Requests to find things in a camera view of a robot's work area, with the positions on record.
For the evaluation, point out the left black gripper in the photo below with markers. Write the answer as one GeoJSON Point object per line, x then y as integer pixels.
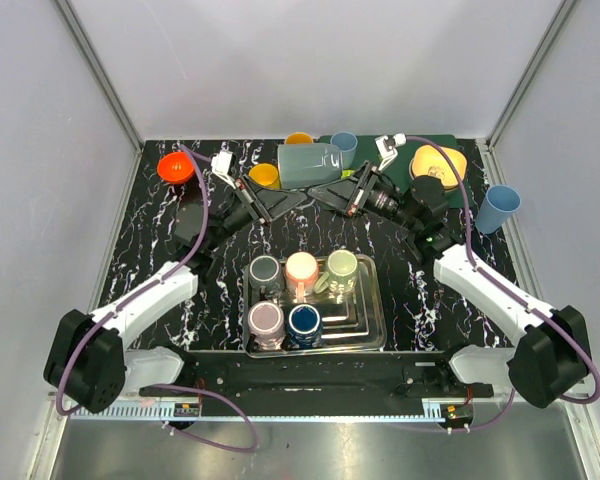
{"type": "Point", "coordinates": [254, 201]}

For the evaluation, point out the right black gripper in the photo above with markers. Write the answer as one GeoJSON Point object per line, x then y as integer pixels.
{"type": "Point", "coordinates": [349, 194]}

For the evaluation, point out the yellow ribbed mug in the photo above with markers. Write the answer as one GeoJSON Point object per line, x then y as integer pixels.
{"type": "Point", "coordinates": [266, 175]}

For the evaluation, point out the blue grey mug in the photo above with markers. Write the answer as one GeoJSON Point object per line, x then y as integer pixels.
{"type": "Point", "coordinates": [306, 165]}

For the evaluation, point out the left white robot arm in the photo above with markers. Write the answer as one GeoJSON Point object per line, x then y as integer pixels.
{"type": "Point", "coordinates": [90, 361]}

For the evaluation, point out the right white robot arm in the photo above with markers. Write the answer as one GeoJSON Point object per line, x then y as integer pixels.
{"type": "Point", "coordinates": [549, 352]}

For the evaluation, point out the light blue patterned mug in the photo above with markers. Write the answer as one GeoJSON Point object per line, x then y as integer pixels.
{"type": "Point", "coordinates": [298, 138]}

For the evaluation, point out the dark grey mug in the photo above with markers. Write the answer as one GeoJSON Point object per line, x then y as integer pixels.
{"type": "Point", "coordinates": [265, 275]}

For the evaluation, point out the pink orange mug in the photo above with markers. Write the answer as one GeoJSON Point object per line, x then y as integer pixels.
{"type": "Point", "coordinates": [301, 273]}

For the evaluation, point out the light green mug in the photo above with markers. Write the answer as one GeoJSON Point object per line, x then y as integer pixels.
{"type": "Point", "coordinates": [340, 273]}

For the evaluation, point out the mauve pink mug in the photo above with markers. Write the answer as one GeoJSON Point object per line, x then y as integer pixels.
{"type": "Point", "coordinates": [266, 322]}

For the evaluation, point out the navy blue mug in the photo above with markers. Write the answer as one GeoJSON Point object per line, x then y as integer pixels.
{"type": "Point", "coordinates": [304, 326]}

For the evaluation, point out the light blue cup on mat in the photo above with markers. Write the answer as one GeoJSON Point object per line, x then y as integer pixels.
{"type": "Point", "coordinates": [347, 143]}

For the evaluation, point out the yellow square bowl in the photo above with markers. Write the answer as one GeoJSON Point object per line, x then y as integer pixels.
{"type": "Point", "coordinates": [427, 161]}

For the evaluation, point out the orange red bowl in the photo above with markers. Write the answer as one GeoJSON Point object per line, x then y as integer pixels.
{"type": "Point", "coordinates": [175, 168]}

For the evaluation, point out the dark green mat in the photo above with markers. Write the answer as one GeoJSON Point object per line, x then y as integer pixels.
{"type": "Point", "coordinates": [399, 170]}

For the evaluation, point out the silver metal tray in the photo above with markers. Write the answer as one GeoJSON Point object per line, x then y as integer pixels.
{"type": "Point", "coordinates": [351, 321]}

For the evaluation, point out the light blue cup right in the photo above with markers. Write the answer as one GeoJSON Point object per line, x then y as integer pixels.
{"type": "Point", "coordinates": [499, 204]}

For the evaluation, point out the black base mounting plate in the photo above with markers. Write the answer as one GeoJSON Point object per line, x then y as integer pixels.
{"type": "Point", "coordinates": [223, 372]}

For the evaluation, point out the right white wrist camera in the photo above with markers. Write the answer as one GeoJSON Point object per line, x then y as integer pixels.
{"type": "Point", "coordinates": [387, 148]}

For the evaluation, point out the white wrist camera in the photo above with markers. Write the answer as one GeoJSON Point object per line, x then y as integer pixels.
{"type": "Point", "coordinates": [221, 164]}
{"type": "Point", "coordinates": [387, 148]}

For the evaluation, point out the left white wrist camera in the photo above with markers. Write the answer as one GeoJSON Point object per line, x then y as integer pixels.
{"type": "Point", "coordinates": [221, 164]}

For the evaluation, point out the left aluminium frame post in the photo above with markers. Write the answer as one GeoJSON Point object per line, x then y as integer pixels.
{"type": "Point", "coordinates": [91, 58]}

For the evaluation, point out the aluminium frame post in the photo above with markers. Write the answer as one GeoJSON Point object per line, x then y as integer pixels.
{"type": "Point", "coordinates": [91, 58]}
{"type": "Point", "coordinates": [542, 51]}

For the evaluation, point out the right aluminium frame post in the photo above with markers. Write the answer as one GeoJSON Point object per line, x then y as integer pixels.
{"type": "Point", "coordinates": [542, 51]}

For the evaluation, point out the front aluminium rail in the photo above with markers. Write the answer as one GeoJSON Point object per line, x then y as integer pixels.
{"type": "Point", "coordinates": [403, 403]}

